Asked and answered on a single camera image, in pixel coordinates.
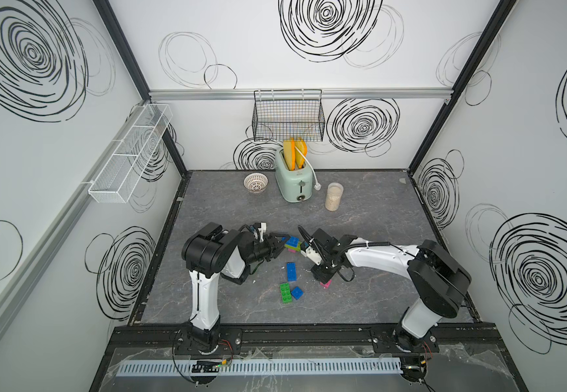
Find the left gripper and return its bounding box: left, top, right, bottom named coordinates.
left=244, top=234, right=288, bottom=267

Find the lime green lego brick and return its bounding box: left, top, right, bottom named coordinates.
left=285, top=245, right=301, bottom=252

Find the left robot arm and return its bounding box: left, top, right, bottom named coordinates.
left=182, top=222, right=291, bottom=351

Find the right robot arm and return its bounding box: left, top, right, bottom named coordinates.
left=298, top=226, right=472, bottom=353

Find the long blue lego brick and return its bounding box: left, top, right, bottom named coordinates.
left=286, top=262, right=298, bottom=282

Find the dark green lego brick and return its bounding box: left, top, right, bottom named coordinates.
left=280, top=283, right=293, bottom=304

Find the small blue lego brick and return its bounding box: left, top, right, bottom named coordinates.
left=291, top=287, right=303, bottom=301

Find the mint green toaster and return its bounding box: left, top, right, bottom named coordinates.
left=275, top=148, right=315, bottom=204

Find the clear jar with grains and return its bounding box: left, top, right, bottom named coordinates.
left=325, top=182, right=344, bottom=212

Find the white strainer bowl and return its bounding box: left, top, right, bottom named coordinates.
left=243, top=172, right=269, bottom=194

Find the yellow toast slice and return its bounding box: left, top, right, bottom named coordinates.
left=283, top=138, right=296, bottom=171

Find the orange toast slice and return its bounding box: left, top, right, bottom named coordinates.
left=295, top=139, right=307, bottom=169

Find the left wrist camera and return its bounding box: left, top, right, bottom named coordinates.
left=256, top=222, right=267, bottom=243

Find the white toaster cable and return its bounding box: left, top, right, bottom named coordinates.
left=295, top=144, right=323, bottom=192

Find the black wire basket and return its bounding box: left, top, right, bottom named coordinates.
left=250, top=89, right=326, bottom=141

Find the grey slotted cable duct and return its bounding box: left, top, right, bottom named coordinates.
left=116, top=358, right=403, bottom=377

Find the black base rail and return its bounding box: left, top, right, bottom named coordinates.
left=105, top=323, right=502, bottom=355

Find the white wire shelf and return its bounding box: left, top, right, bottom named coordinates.
left=89, top=103, right=173, bottom=204

